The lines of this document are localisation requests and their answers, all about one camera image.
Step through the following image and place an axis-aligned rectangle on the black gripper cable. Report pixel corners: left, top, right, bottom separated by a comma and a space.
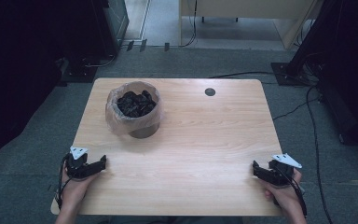
56, 153, 73, 210
275, 167, 309, 217

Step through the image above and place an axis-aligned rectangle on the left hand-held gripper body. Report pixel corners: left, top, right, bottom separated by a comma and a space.
64, 146, 91, 180

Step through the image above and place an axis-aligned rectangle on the person's right hand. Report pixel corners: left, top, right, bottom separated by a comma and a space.
258, 167, 304, 217

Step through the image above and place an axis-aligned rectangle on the dark curtain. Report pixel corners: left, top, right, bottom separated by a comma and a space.
0, 0, 106, 175
287, 0, 358, 156

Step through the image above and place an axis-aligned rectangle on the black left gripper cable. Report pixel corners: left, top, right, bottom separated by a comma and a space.
56, 153, 73, 210

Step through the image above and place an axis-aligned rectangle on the crumpled black waste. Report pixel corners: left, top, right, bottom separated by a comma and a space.
116, 89, 158, 119

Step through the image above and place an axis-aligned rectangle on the clear bag of dark objects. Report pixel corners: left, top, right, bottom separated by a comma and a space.
104, 80, 165, 136

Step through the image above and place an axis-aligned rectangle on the person's left hand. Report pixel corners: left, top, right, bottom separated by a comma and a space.
60, 169, 101, 210

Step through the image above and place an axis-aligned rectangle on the beige wooden desk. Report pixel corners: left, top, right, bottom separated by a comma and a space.
178, 0, 324, 51

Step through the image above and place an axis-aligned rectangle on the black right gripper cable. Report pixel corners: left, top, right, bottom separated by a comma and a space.
275, 167, 309, 217

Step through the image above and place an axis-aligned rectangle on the black hanging cable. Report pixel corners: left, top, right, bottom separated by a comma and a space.
180, 0, 199, 49

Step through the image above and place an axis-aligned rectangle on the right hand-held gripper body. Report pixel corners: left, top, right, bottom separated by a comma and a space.
268, 152, 303, 188

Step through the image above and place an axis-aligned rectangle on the long black floor cable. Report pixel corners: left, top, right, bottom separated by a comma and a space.
305, 85, 335, 224

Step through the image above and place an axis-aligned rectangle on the brown round waste bin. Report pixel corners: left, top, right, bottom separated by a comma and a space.
127, 121, 161, 140

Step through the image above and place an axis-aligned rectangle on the dark glass-fronted cabinet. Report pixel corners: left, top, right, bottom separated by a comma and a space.
101, 0, 131, 58

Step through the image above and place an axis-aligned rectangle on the black stand base plate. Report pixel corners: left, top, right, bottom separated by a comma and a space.
270, 62, 320, 87
61, 56, 100, 84

